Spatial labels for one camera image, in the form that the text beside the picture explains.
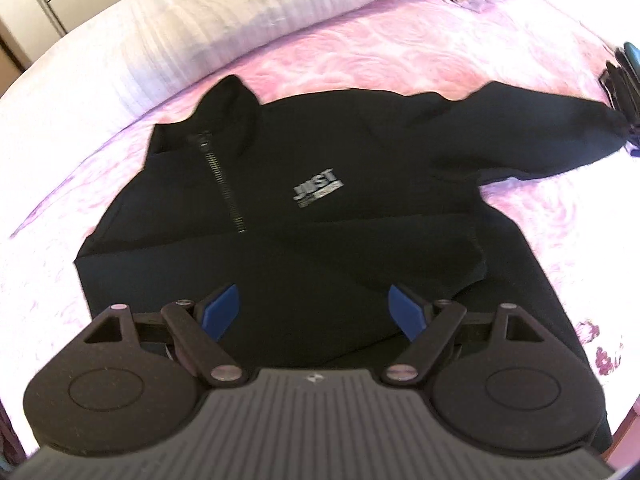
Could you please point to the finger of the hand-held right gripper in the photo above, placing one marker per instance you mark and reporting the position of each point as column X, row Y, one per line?
column 622, row 80
column 634, row 145

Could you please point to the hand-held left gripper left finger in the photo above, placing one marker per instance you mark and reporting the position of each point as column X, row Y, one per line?
column 220, row 312

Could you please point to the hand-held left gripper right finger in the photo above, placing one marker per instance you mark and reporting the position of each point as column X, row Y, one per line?
column 407, row 312

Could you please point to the black zip-neck sweatshirt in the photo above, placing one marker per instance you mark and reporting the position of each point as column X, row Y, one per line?
column 325, row 240

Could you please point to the white striped quilt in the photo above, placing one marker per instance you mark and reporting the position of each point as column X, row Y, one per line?
column 200, row 15

